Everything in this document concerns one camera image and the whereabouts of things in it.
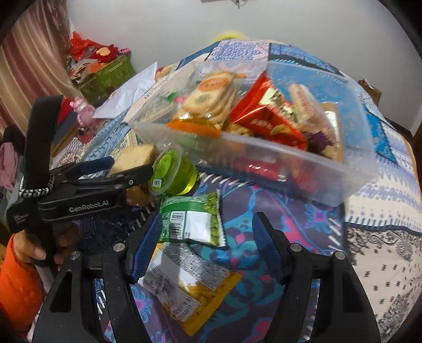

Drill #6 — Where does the yellow snack packet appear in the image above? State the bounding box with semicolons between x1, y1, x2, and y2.
138;242;243;337

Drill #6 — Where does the small cardboard box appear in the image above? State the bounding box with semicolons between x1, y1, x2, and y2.
357;78;382;106

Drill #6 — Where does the person's left hand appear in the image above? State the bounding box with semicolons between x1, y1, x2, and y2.
13;225;80;268

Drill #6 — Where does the clear plastic container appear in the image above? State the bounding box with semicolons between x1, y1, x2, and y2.
127;59;380;207

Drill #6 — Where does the clear stick biscuit packet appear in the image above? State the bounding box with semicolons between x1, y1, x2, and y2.
288;82;325;126

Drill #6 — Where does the brown snack packet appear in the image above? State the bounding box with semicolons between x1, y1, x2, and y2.
321;102;344;143

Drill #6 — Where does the peanut brittle packet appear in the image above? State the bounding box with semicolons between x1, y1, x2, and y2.
226;123;254;137

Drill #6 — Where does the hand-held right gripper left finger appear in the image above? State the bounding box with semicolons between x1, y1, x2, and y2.
31;211;164;343

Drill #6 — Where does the round biscuit packet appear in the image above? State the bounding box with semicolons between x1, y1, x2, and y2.
175;70;246;125

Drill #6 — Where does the white plastic bag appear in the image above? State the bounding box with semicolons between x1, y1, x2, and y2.
92;61;159;120

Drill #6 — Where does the person's left forearm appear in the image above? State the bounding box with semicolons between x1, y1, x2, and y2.
0;234;46;319

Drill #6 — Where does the green storage box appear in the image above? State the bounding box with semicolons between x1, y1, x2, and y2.
77;54;136;106

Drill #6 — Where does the orange fried snack packet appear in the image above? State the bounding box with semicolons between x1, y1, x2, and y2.
166;118;222;139

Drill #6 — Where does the green-edged snack packet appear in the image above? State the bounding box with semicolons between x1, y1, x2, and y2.
159;192;230;248

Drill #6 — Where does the yellow plush toy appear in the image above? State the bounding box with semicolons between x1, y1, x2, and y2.
155;63;175;83

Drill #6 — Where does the pink toy figure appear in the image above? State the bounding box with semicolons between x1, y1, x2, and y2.
70;96;96;128

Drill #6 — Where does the red snack packet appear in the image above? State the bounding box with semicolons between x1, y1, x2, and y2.
227;73;309;151

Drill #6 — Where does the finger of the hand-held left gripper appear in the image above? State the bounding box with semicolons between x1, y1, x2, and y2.
49;156;115;180
77;164;154;190

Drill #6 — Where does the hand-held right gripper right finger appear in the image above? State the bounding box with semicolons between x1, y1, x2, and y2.
251;212;378;343

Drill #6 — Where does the green box of toys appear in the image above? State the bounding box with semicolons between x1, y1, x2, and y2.
66;31;131;87

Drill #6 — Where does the green jelly cup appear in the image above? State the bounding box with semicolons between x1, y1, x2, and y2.
148;148;199;195

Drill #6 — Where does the pink cloth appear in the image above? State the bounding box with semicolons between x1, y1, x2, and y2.
0;127;21;191

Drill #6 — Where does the striped pink curtain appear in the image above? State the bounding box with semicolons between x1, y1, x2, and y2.
0;7;72;133

